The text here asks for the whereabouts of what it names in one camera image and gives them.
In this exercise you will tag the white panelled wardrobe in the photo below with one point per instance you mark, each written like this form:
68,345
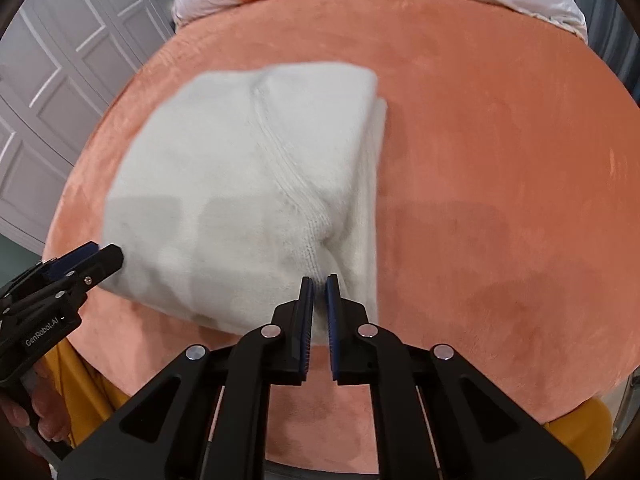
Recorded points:
60,85

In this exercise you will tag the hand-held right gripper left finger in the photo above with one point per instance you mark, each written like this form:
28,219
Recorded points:
306,330

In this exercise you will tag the blue-grey striped curtain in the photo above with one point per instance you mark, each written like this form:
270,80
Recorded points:
615,25

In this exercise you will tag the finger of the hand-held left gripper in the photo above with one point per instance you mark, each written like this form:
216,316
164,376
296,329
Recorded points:
102,262
75,257

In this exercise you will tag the white knitted cardigan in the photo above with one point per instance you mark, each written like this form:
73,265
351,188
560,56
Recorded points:
225,185

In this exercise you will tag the orange plush blanket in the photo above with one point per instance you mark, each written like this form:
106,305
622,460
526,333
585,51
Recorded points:
500,210

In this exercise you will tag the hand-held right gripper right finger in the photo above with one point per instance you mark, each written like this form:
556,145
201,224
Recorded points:
332,330

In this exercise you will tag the person's left hand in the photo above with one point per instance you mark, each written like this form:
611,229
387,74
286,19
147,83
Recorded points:
50,420

